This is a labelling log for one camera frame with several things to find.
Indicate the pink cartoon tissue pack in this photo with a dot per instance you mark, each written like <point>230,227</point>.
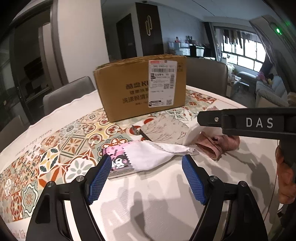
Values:
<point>120,163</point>

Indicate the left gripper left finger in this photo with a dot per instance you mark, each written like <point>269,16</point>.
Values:
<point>49,220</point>

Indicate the grey chair near left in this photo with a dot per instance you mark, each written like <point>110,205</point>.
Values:
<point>11,131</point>

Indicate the beige floral fabric pouch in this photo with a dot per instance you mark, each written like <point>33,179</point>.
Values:
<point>163,129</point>

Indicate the person's right hand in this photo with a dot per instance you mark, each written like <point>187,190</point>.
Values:
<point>286,186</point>

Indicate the patterned tile table mat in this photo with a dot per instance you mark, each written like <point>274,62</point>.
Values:
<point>68,142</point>

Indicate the grey chair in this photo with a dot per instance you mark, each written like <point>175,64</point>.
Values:
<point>11,131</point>
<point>67,93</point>
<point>207,74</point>

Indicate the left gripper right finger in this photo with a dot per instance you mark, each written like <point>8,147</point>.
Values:
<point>243,221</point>

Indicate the grey chair middle left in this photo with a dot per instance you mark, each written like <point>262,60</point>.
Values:
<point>67,93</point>

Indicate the brown cardboard box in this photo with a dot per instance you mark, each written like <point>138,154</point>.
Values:
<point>141,85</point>

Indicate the grey fabric sofa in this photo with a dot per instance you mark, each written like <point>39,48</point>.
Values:
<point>263,94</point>

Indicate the dark wall cabinet panel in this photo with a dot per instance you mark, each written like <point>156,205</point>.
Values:
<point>149,29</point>

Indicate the pink fluffy towel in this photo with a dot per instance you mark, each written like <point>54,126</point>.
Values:
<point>214,147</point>

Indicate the grey chair far right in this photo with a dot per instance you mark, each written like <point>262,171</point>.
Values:
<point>207,74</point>

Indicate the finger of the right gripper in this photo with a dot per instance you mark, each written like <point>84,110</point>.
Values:
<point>210,118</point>

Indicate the black upright piano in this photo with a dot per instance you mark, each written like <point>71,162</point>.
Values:
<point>201,52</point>

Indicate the white microfiber cloth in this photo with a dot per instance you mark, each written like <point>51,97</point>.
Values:
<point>146,155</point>

